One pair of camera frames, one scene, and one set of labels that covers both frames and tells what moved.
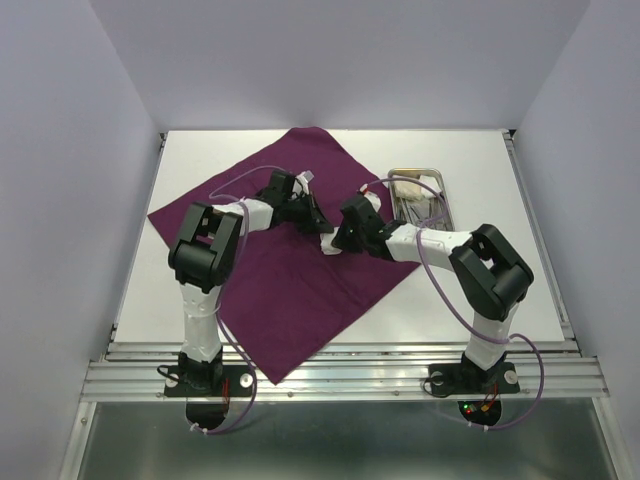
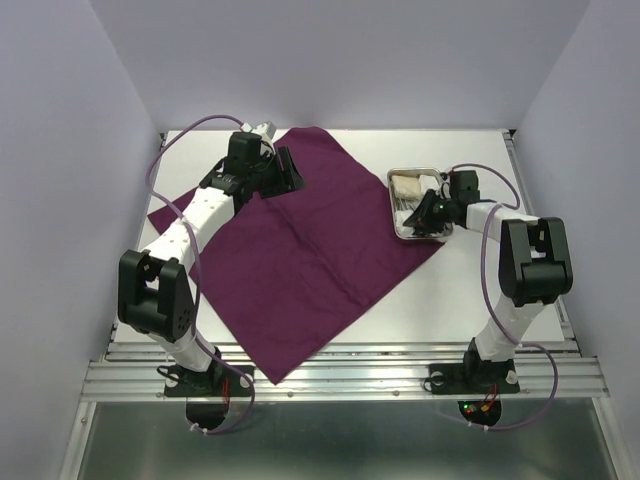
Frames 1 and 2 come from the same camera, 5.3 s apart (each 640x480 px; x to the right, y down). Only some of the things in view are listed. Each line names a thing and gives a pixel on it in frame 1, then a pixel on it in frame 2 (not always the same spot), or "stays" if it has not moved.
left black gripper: [314, 222] → [288, 181]
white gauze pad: [326, 242] → [401, 216]
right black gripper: [341, 242] → [421, 219]
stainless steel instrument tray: [420, 197] stays
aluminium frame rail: [358, 371] stays
